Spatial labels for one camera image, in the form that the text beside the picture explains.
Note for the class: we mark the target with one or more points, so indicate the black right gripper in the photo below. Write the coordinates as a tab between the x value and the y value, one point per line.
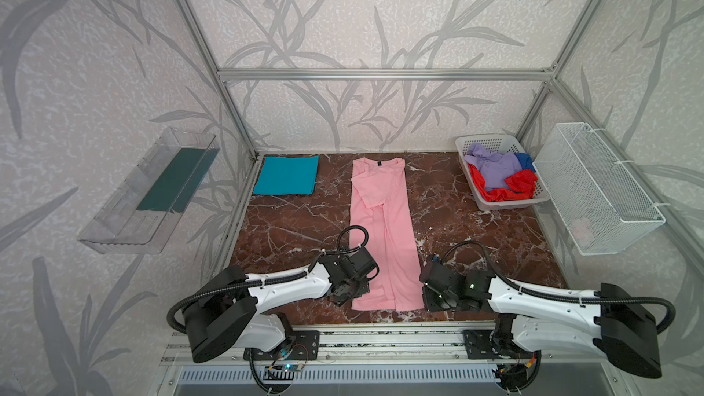
432	291

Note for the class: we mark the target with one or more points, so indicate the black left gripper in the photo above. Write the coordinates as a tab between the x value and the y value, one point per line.
346	291

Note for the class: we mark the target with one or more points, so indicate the pink t-shirt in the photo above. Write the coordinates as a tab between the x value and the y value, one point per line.
379	203

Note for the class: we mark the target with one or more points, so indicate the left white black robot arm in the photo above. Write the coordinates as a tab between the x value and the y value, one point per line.
234	310

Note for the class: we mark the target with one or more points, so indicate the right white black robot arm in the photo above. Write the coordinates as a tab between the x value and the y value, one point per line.
531	320

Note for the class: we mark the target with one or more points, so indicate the folded teal t-shirt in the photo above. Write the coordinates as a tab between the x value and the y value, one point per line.
287	176

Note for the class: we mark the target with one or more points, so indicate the red t-shirt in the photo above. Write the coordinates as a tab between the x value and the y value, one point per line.
522	187

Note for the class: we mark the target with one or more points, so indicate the purple t-shirt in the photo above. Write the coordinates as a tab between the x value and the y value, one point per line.
493	166

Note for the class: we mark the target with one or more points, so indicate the blue t-shirt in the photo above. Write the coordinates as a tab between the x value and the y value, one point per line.
526	162

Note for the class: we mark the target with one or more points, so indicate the green mat in shelf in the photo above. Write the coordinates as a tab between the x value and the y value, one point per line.
178	183

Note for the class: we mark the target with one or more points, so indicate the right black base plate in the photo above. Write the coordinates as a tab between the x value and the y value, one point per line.
493	344

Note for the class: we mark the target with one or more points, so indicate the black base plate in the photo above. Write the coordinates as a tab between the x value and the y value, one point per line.
493	344
302	345

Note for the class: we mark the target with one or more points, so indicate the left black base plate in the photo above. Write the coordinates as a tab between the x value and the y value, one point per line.
302	345

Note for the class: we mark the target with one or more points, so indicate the pink object in wire basket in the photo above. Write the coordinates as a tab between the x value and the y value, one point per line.
582	233

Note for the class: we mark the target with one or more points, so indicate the white wire mesh basket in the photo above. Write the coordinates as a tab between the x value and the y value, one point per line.
585	178

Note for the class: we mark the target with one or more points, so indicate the clear plastic wall shelf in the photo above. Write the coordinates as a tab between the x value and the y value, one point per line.
118	227

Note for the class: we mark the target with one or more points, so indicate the aluminium frame profile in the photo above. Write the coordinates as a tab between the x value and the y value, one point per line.
549	78

